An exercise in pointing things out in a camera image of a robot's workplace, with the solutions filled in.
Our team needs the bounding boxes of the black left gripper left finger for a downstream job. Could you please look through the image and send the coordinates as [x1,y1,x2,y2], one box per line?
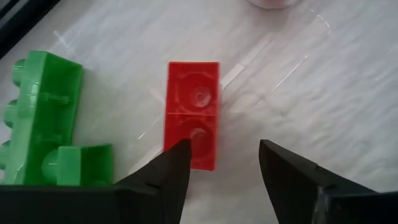
[0,139,192,224]

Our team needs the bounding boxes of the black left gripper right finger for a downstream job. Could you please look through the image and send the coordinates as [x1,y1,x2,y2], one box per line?
[259,139,398,224]

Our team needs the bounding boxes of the long green toy block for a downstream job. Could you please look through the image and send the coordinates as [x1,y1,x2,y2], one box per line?
[0,50,84,186]

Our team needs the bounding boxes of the small green toy block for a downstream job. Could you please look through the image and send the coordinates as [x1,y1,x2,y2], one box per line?
[40,143,113,187]

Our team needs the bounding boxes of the black aluminium table frame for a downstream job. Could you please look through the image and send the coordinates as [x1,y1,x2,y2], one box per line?
[0,0,62,60]

